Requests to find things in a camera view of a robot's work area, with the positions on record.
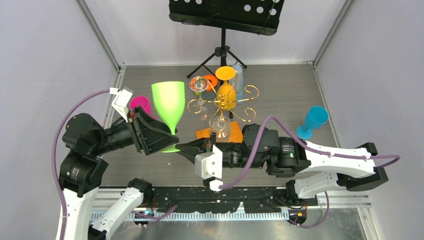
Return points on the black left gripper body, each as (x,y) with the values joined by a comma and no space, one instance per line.
(120,133)

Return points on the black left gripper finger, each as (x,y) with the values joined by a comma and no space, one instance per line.
(145,120)
(156,140)

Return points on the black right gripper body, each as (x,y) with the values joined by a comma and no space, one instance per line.
(235,159)

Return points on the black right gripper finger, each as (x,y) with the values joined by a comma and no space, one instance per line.
(213,138)
(193,148)

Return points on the pink wine glass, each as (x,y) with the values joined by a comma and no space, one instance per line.
(143,103)

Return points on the green wine glass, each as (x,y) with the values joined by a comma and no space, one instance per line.
(169,102)

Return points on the blue wine glass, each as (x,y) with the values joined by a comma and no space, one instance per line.
(315,118)

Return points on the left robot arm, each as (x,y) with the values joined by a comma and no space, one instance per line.
(82,170)

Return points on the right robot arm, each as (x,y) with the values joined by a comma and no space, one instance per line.
(308,170)

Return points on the clear wine glass front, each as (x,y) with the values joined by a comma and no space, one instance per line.
(221,126)

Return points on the clear wine glass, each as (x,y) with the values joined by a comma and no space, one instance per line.
(198,85)
(221,126)

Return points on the orange wine glass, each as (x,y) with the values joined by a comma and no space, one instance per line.
(226,95)

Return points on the clear wine glass back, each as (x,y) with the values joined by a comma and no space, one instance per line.
(198,85)

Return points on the grey building plate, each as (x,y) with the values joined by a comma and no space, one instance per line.
(207,95)

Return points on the black music stand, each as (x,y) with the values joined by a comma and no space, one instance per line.
(260,17)

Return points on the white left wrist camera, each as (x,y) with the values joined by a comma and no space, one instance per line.
(121,100)

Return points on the orange ring toy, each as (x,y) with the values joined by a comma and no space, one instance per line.
(213,81)

